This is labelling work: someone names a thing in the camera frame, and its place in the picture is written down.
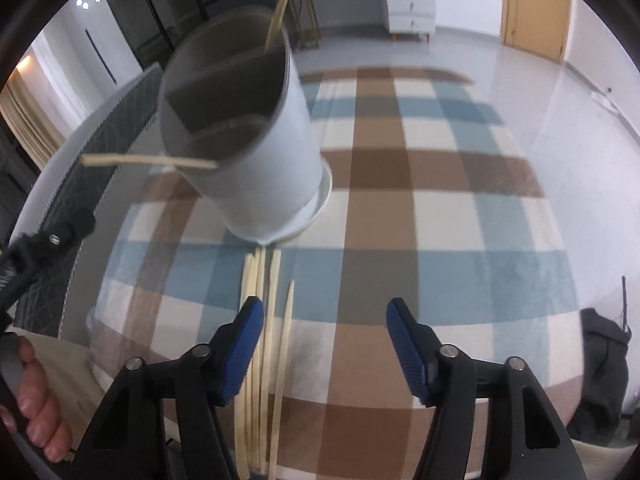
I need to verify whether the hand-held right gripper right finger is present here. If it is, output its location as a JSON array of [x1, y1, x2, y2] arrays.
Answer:
[[386, 297, 588, 480]]

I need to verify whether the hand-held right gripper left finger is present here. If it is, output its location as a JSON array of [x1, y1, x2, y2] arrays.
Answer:
[[75, 296, 266, 480]]

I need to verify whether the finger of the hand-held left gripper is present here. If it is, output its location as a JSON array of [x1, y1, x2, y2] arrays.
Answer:
[[0, 208, 97, 312]]

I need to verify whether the white cylindrical utensil holder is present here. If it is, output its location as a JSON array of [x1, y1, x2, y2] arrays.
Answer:
[[157, 5, 333, 247]]

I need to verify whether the person's left hand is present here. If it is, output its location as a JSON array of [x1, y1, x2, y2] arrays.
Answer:
[[0, 336, 75, 464]]

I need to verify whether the cream pillow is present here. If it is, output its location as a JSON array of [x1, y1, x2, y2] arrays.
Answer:
[[10, 329, 108, 461]]

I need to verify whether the dark quilted bed headboard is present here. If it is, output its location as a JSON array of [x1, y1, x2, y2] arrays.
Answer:
[[10, 62, 163, 341]]

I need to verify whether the beige curtain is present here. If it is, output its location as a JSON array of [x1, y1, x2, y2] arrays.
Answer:
[[0, 66, 67, 172]]

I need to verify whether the brown blue checked blanket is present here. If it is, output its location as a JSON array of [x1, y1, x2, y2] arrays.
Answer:
[[87, 67, 583, 480]]

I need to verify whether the black bag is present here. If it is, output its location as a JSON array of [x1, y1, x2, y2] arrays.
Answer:
[[567, 275, 632, 448]]

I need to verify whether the dark glass cabinet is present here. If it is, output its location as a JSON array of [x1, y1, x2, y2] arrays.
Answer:
[[97, 0, 206, 70]]

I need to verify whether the white desk with drawers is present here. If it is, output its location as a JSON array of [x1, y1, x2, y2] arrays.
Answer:
[[289, 0, 441, 43]]

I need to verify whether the wooden door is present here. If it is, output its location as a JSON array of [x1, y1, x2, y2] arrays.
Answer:
[[500, 0, 573, 63]]

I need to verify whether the black wall strip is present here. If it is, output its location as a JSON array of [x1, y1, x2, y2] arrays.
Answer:
[[85, 29, 119, 85]]

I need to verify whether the gold frame stool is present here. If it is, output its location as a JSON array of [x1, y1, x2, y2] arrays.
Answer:
[[290, 0, 321, 52]]

